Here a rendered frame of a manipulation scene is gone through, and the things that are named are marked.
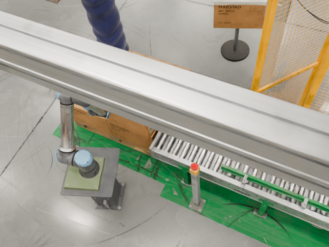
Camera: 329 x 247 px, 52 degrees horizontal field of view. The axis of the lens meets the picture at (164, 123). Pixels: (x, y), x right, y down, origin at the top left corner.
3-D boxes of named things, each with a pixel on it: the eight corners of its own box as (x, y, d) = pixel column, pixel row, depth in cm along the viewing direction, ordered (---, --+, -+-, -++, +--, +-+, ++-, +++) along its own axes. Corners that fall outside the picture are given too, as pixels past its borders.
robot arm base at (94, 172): (99, 177, 315) (97, 173, 306) (79, 179, 315) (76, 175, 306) (100, 159, 325) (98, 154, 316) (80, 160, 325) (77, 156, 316)
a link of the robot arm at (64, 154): (71, 169, 303) (70, 93, 268) (54, 164, 307) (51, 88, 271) (79, 160, 316) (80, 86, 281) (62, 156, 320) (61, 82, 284)
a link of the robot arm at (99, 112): (87, 91, 270) (112, 110, 336) (73, 87, 273) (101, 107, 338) (83, 105, 269) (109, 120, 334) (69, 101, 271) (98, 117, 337)
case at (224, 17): (263, 6, 429) (268, -22, 394) (263, 29, 409) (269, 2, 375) (215, 5, 438) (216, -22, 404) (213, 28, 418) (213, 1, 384)
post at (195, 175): (201, 202, 373) (199, 166, 287) (199, 207, 370) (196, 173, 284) (195, 199, 375) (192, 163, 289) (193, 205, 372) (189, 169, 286)
